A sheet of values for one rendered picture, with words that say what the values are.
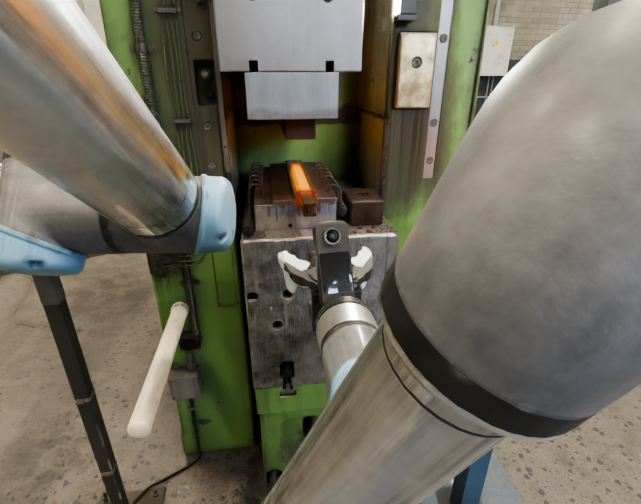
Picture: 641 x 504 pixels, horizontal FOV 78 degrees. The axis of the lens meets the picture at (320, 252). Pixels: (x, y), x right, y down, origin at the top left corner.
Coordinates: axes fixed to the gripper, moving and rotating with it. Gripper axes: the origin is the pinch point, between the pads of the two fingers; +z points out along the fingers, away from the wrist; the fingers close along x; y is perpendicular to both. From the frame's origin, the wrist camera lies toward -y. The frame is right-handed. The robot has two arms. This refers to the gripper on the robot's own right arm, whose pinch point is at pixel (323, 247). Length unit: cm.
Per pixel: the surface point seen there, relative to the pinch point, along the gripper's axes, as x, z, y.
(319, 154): 10, 79, -1
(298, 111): -1.3, 30.6, -19.2
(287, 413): -7, 26, 64
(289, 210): -4.0, 30.7, 3.4
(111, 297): -109, 165, 100
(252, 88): -10.9, 30.6, -24.0
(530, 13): 448, 664, -117
